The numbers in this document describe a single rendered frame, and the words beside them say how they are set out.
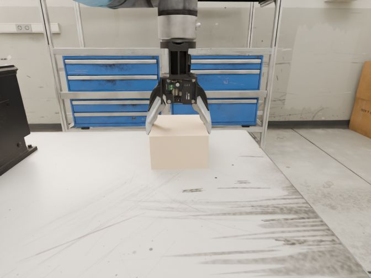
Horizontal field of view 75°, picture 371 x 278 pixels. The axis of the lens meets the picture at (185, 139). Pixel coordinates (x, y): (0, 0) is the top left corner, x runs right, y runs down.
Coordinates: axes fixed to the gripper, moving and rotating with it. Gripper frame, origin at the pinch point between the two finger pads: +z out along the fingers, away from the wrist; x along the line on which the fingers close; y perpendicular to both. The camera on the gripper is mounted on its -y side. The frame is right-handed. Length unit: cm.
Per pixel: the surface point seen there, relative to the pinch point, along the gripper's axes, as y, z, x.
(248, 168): 8.3, 5.1, 14.7
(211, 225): 25.5, 5.0, 4.3
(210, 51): -138, -15, 26
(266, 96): -135, 19, 72
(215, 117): -139, 37, 32
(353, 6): -225, -57, 187
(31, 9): -225, -53, -144
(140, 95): -135, 18, -28
